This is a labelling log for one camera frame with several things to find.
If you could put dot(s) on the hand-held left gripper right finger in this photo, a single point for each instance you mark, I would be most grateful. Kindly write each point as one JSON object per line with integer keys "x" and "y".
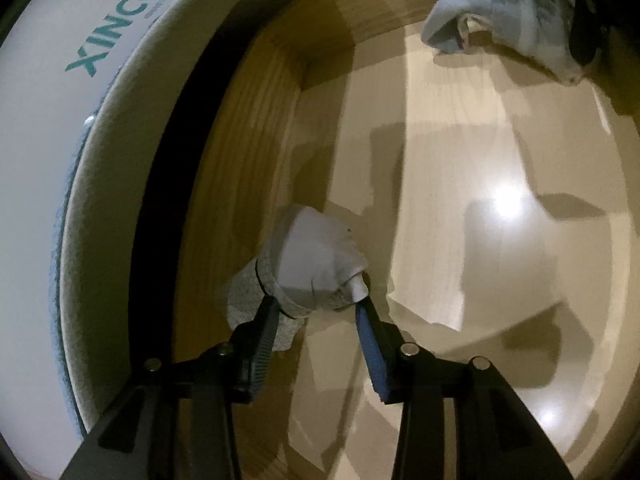
{"x": 372, "y": 355}

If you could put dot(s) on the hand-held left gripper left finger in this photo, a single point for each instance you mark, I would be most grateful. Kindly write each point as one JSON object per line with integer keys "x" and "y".
{"x": 262, "y": 360}

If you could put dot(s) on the wooden drawer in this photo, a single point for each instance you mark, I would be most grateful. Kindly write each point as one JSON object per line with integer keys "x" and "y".
{"x": 475, "y": 160}

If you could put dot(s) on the blue striped cover cloth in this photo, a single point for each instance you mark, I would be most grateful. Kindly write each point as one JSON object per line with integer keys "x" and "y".
{"x": 100, "y": 110}

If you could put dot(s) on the pale nightstand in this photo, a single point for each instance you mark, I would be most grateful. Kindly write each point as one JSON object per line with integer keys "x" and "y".
{"x": 105, "y": 260}

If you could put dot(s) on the pale blue sock bundle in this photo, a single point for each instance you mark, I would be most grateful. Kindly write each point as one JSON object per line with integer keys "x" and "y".
{"x": 525, "y": 25}

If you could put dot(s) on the white box with teal print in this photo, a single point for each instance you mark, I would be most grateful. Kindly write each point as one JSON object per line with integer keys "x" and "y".
{"x": 40, "y": 185}

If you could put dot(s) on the grey patterned white-toed sock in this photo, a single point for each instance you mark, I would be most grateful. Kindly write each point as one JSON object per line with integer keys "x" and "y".
{"x": 310, "y": 255}

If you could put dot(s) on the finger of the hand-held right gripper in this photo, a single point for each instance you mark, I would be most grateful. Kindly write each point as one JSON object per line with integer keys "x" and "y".
{"x": 587, "y": 35}

